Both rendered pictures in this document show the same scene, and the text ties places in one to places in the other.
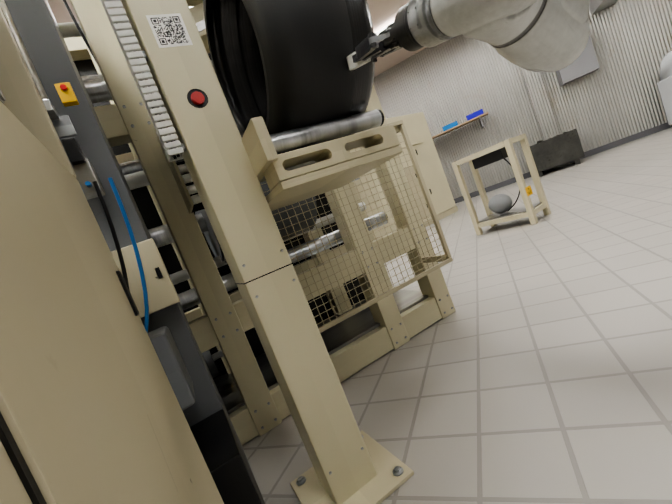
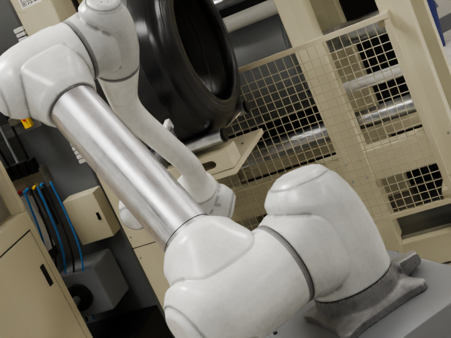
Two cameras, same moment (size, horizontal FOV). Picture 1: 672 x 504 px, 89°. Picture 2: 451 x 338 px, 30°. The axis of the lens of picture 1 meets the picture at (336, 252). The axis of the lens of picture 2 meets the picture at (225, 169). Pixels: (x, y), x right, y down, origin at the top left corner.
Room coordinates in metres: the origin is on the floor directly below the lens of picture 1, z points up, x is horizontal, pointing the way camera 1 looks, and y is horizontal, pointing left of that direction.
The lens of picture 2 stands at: (-0.72, -2.05, 1.43)
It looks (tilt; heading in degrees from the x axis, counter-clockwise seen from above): 14 degrees down; 48
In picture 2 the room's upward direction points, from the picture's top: 24 degrees counter-clockwise
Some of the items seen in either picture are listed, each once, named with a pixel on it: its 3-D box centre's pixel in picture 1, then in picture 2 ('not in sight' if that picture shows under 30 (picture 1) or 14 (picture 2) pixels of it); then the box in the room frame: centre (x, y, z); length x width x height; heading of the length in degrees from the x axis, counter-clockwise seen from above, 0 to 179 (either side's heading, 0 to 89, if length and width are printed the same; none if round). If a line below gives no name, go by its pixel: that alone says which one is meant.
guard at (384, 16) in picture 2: (349, 223); (301, 149); (1.41, -0.09, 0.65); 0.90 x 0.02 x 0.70; 115
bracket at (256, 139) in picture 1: (248, 166); not in sight; (0.93, 0.14, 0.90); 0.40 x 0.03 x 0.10; 25
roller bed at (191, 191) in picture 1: (201, 162); not in sight; (1.26, 0.34, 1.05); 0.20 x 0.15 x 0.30; 115
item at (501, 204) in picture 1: (499, 187); not in sight; (3.35, -1.74, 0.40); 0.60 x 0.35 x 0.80; 35
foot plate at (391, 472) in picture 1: (347, 476); not in sight; (0.88, 0.20, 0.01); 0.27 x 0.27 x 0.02; 25
